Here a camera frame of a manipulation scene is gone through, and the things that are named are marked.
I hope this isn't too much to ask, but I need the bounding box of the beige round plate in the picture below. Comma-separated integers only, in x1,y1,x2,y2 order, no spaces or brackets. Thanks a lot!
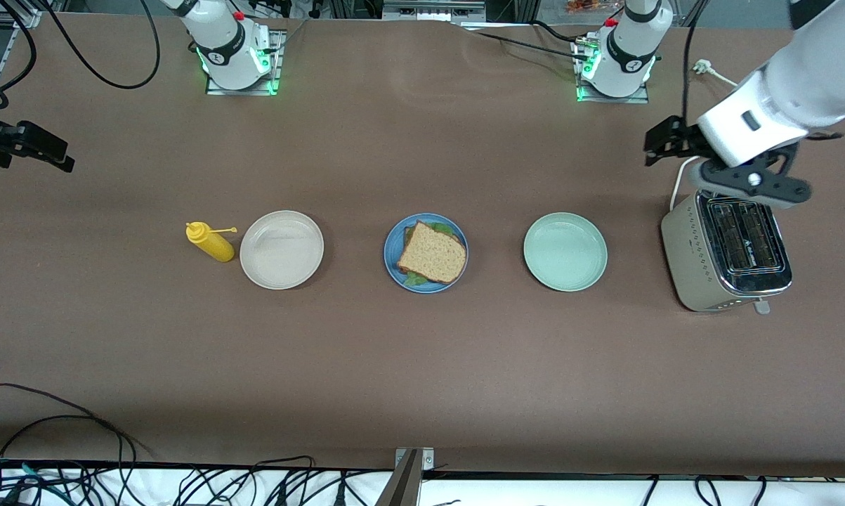
240,210,325,290

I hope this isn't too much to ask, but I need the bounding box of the long black cable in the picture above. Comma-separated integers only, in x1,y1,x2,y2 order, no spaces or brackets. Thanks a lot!
0,415,138,493
0,383,152,458

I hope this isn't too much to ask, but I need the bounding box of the teal cable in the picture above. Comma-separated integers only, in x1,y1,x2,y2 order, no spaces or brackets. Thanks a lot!
0,457,68,505

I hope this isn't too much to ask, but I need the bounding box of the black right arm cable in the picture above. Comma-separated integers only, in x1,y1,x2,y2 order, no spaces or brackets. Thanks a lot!
36,0,162,90

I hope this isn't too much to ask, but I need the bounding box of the dark wholewheat bread slice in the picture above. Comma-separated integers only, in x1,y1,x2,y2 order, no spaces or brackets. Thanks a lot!
397,221,468,285

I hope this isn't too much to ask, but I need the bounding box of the yellow mustard squeeze bottle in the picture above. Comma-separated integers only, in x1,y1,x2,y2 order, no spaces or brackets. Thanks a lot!
185,221,239,264

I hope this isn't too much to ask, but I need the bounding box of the silver two-slot toaster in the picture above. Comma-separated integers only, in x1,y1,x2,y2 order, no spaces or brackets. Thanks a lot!
661,188,793,315

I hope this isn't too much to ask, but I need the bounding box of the white toaster power cord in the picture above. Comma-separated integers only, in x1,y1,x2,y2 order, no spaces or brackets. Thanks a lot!
669,60,740,212

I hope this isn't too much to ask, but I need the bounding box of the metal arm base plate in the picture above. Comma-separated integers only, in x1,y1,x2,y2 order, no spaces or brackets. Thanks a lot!
575,39,651,105
206,30,282,96

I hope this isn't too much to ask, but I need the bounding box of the green round plate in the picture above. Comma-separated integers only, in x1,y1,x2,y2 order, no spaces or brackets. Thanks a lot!
523,212,608,292

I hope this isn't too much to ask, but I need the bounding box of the green lettuce leaf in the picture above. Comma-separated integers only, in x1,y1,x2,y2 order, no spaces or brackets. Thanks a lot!
402,221,458,287

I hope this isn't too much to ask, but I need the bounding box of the black base cable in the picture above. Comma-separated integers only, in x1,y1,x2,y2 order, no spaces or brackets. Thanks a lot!
475,21,591,60

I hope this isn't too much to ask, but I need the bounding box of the grey metal box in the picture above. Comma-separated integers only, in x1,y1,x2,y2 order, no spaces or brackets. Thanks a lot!
382,0,487,22

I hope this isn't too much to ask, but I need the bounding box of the metal mounting bracket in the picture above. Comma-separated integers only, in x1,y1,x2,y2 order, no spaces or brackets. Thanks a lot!
374,447,435,506

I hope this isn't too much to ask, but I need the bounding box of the blue round plate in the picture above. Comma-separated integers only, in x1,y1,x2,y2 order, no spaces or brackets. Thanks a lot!
384,213,469,294

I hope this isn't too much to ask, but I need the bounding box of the black looped cable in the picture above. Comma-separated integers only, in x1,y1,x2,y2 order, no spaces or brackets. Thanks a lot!
250,455,319,496

